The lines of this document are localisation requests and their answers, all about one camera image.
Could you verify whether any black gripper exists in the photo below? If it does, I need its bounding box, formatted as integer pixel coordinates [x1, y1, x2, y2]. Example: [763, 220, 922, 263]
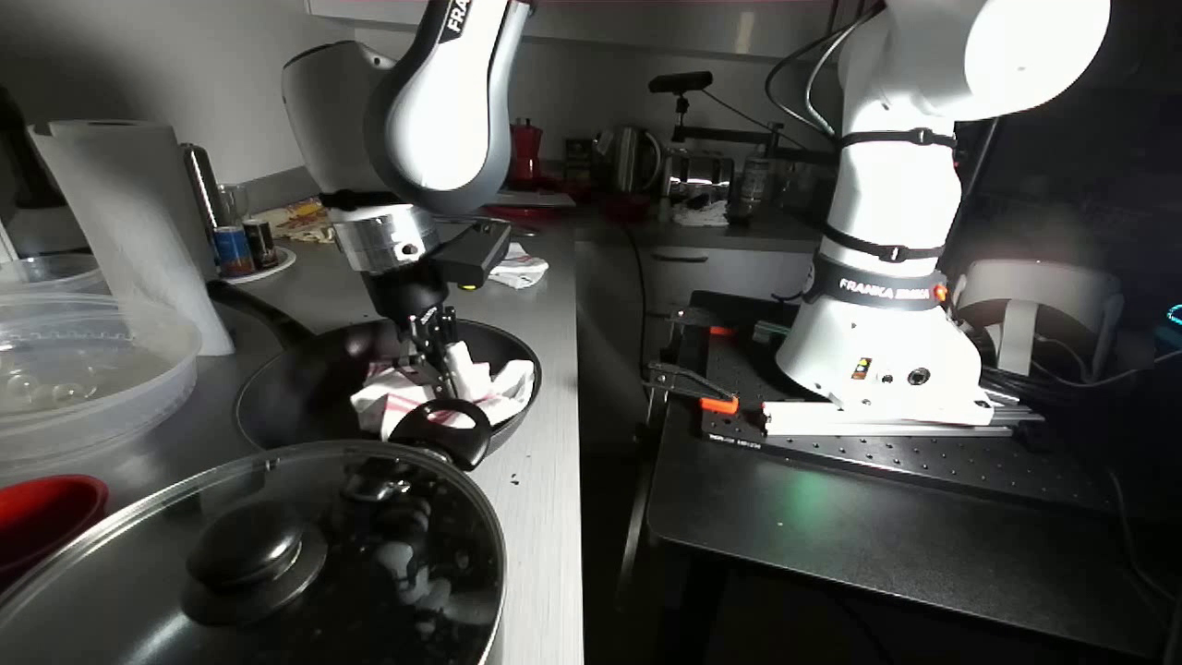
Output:
[369, 263, 455, 353]

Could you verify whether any white towel with red stripe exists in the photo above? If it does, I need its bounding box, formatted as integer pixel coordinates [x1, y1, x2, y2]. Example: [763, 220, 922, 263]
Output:
[350, 342, 535, 438]

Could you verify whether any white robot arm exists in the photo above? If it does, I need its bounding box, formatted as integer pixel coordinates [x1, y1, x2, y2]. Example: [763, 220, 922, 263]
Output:
[279, 0, 1111, 437]

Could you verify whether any black frying pan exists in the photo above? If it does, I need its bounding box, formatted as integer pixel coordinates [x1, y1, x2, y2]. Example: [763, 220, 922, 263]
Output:
[215, 289, 541, 470]

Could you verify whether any white paper towel roll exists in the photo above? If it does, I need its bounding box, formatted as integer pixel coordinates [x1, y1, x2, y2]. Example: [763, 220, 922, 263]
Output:
[30, 117, 231, 353]

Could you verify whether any white plate with cans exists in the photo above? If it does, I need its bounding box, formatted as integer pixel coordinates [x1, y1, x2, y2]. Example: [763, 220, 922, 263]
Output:
[217, 246, 300, 284]

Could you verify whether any blue can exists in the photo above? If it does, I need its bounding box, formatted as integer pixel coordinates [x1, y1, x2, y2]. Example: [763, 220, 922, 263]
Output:
[209, 225, 254, 273]

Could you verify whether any red moka pot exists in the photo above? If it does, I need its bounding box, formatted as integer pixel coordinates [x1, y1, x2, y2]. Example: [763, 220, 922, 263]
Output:
[511, 117, 541, 188]

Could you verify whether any steel kettle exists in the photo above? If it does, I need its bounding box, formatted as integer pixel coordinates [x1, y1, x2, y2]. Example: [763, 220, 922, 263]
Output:
[609, 125, 663, 197]

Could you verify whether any black pot with glass lid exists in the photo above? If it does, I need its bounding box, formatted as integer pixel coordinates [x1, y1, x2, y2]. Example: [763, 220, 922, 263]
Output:
[0, 442, 504, 665]

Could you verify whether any clear plastic container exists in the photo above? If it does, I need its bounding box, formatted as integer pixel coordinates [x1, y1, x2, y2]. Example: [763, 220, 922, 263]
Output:
[0, 292, 198, 470]

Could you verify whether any red bowl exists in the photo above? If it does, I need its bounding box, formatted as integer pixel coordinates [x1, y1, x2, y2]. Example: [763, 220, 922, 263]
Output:
[0, 474, 107, 585]

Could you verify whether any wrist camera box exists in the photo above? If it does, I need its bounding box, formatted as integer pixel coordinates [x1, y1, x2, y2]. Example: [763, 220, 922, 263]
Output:
[433, 220, 511, 289]

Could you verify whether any orange handled clamp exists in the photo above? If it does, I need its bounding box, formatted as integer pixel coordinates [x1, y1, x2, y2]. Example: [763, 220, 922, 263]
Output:
[646, 363, 743, 418]

